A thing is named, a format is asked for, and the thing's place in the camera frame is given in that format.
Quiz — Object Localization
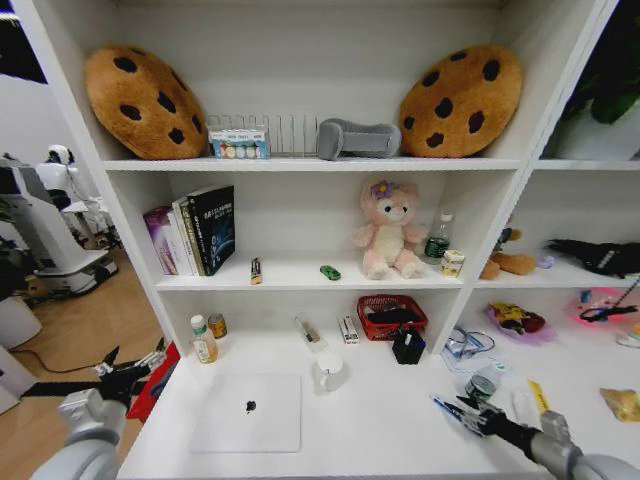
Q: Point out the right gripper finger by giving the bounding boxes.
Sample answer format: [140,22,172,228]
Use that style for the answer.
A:
[454,395,502,417]
[457,410,493,438]

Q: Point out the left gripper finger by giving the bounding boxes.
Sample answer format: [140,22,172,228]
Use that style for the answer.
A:
[132,337,167,373]
[93,345,121,377]

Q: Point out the lying bottle dark green label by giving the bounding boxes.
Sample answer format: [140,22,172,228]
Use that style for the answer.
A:
[464,363,509,402]

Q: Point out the blue pen package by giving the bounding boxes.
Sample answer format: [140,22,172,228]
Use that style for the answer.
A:
[430,393,472,427]

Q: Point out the yellow paper tag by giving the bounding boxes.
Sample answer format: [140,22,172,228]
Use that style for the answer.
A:
[526,378,551,415]

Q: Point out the yellow drink bottle white cap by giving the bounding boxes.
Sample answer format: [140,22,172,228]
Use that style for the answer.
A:
[189,314,220,365]

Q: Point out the black pen holder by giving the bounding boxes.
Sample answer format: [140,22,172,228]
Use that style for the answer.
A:
[391,327,427,366]

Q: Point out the purple wrapped snack bouquet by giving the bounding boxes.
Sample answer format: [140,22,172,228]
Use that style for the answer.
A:
[483,301,558,346]

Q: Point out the white round bin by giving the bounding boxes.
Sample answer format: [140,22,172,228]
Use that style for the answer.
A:
[0,294,43,351]

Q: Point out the silver laptop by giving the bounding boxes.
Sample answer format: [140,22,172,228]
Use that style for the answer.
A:
[188,372,304,454]

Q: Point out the yellow snack bag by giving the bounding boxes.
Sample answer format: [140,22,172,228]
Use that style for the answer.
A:
[598,386,640,424]

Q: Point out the purple box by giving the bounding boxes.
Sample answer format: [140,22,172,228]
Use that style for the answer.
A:
[142,205,179,276]

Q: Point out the black object in basket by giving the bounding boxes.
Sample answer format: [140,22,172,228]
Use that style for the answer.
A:
[366,308,422,327]

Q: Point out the white book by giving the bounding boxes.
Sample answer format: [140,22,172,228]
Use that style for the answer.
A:
[166,196,202,277]

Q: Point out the white wheeled machine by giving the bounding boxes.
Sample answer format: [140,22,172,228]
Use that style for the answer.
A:
[0,154,120,297]

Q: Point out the red plastic basket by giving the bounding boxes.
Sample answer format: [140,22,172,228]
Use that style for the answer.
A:
[356,294,429,343]

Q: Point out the black book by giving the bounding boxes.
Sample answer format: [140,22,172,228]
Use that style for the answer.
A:
[179,185,237,277]

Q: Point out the small white box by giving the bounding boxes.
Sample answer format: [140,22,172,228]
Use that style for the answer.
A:
[337,314,362,345]

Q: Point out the white mug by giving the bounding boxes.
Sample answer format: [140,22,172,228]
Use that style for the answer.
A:
[312,351,345,397]

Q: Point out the brown plush toy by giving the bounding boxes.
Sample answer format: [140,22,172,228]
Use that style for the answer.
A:
[478,227,538,281]

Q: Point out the pink round plate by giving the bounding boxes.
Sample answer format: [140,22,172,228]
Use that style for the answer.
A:
[567,286,640,326]

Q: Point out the clear case with brush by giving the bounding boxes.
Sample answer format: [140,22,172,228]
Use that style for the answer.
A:
[292,313,330,353]

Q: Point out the clear bottle green label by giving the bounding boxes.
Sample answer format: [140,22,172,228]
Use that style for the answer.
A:
[423,211,454,266]

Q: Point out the black bag with white print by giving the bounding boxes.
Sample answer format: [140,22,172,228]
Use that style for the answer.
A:
[545,238,640,280]

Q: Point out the pink plush bunny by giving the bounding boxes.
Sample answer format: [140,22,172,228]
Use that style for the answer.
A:
[351,175,429,280]

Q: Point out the white humanoid robot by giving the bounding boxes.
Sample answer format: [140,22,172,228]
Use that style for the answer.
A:
[35,144,86,211]

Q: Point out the pack of coloured small bottles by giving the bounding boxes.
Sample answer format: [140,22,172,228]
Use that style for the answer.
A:
[207,124,272,161]

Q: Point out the white shelf unit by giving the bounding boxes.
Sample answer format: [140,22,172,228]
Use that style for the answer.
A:
[9,0,640,480]

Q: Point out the brown cookie plush pillow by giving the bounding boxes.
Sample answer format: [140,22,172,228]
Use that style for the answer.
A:
[398,43,525,159]
[82,44,210,161]

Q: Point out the grey neck pillow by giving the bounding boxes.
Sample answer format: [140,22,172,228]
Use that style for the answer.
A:
[317,117,403,162]

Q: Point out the green potted plant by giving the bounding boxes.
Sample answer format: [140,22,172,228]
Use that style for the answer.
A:
[561,0,640,125]

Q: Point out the black floor cable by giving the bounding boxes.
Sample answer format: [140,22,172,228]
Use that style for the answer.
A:
[8,340,166,375]

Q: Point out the clear bag with blue cord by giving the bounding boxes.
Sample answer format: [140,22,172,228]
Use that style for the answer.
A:
[441,324,497,373]

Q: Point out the metal wire file rack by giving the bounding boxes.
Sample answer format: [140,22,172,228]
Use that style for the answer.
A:
[205,113,321,158]

